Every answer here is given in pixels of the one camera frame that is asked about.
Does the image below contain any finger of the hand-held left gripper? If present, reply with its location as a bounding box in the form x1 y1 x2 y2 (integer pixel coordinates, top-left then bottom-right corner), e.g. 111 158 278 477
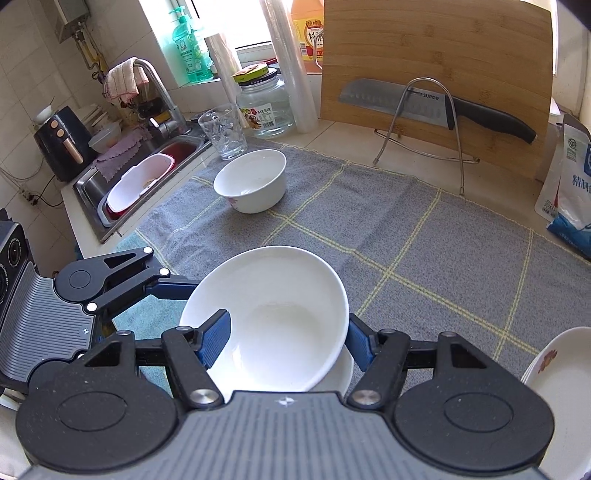
85 247 200 313

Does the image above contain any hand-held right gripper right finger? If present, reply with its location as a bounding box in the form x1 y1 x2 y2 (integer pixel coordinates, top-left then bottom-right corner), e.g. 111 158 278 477
346 313 490 409

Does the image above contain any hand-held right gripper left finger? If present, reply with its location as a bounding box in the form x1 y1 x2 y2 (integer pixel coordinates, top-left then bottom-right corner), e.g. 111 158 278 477
83 309 232 409

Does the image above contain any white pink-flower bowl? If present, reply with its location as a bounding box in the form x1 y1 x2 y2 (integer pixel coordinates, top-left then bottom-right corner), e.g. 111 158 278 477
213 148 288 214
178 246 349 393
314 346 355 393

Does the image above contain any white fruit-print plate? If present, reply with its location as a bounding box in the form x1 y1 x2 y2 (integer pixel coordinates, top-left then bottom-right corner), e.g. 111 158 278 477
521 344 555 480
526 327 591 480

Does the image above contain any grey and teal towel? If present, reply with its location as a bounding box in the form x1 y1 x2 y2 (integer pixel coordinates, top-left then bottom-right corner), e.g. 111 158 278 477
111 137 591 398

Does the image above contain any white wash basin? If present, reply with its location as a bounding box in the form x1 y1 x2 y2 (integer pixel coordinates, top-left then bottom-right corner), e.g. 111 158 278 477
106 154 175 214

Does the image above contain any stainless steel sink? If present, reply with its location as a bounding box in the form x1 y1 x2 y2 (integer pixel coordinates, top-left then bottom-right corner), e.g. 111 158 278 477
73 134 213 243

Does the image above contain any red wash basin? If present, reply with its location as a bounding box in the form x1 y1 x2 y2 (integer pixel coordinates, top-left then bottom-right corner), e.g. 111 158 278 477
105 142 204 220

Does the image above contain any purple dishcloth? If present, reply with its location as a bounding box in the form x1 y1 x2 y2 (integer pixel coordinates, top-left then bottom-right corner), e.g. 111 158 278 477
95 129 153 182

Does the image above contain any clear drinking glass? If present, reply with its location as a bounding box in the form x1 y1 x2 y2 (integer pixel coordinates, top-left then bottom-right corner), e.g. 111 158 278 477
198 104 249 161

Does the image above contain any clear plastic container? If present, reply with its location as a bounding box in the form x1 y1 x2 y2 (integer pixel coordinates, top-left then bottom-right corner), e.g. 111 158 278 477
88 122 123 153

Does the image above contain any black air fryer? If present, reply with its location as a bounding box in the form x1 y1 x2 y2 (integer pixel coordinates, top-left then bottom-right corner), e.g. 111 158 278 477
33 105 98 182

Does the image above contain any metal faucet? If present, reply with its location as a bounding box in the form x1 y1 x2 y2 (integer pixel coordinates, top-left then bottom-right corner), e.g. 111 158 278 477
134 59 188 139

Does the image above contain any glass jar with label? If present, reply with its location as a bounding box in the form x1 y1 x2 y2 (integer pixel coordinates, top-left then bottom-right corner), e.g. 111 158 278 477
232 65 296 138

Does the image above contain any pink and white cloth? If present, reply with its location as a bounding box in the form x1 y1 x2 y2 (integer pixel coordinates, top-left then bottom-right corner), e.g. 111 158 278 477
102 56 149 104

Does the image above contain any tall plastic wrap roll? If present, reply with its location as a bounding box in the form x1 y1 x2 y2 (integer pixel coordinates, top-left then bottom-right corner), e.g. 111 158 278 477
259 0 319 134

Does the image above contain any short plastic wrap roll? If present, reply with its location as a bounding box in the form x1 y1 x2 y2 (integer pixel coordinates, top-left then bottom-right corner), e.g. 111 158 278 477
204 32 250 130

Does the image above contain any green dish soap bottle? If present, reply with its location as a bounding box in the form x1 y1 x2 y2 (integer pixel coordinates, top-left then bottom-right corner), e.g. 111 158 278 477
168 7 214 85

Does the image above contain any white and blue salt bag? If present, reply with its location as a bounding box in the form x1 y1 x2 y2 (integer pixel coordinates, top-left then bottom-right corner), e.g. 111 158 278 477
534 113 591 264

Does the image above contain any orange cooking wine bottle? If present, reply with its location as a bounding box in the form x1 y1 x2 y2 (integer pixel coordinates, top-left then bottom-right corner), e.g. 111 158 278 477
290 0 326 72

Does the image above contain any bamboo cutting board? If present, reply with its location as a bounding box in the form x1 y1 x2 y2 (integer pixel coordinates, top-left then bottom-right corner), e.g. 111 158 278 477
320 0 555 182

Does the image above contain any black-handled kitchen knife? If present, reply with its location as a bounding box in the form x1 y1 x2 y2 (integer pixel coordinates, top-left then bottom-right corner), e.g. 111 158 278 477
338 78 539 144

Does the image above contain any metal wire rack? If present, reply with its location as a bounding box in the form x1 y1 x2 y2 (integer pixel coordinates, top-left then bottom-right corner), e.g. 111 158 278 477
373 78 481 195

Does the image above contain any wall water heater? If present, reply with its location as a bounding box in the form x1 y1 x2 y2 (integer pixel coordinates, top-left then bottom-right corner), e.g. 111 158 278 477
53 0 90 44

